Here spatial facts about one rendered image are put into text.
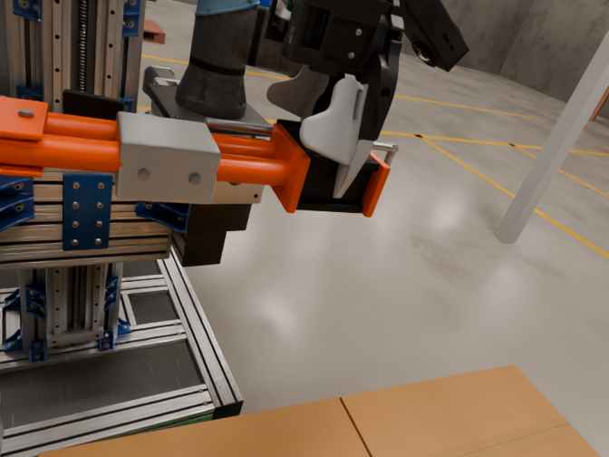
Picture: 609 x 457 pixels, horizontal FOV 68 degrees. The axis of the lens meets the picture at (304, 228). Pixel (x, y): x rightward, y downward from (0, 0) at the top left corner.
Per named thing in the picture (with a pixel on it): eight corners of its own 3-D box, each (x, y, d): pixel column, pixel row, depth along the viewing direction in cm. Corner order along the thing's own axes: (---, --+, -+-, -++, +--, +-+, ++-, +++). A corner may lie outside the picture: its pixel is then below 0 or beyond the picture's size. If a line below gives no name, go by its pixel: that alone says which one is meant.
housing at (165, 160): (115, 202, 32) (120, 143, 30) (111, 160, 37) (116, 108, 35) (213, 208, 35) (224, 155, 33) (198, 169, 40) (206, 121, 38)
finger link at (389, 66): (336, 137, 37) (352, 25, 35) (354, 140, 37) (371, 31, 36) (367, 139, 33) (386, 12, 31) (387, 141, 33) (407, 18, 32)
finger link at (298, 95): (249, 119, 44) (282, 38, 37) (304, 128, 47) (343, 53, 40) (254, 142, 43) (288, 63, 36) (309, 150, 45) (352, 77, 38)
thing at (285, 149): (286, 213, 37) (303, 158, 34) (260, 172, 42) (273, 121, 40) (372, 218, 40) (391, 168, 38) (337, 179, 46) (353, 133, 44)
